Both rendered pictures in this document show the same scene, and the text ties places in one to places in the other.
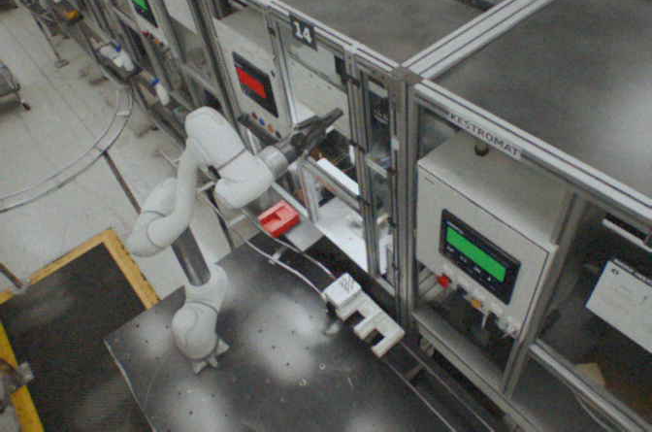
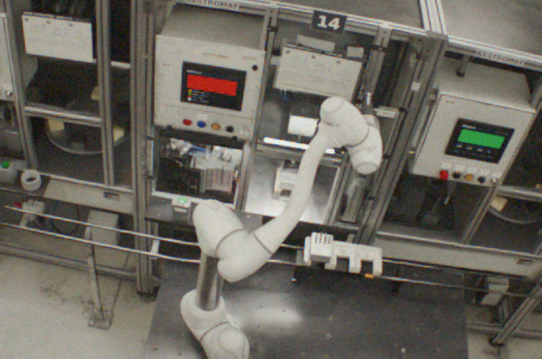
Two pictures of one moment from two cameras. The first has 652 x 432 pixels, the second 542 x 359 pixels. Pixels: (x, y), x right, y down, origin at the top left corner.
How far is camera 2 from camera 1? 1.88 m
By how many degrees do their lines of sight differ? 40
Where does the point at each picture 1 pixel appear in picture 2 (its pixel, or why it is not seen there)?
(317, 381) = (336, 328)
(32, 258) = not seen: outside the picture
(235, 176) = (374, 143)
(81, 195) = not seen: outside the picture
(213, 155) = (359, 133)
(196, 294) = (217, 317)
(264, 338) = (267, 329)
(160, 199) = (229, 218)
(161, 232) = (280, 236)
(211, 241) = (44, 312)
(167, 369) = not seen: outside the picture
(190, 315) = (234, 334)
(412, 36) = (398, 10)
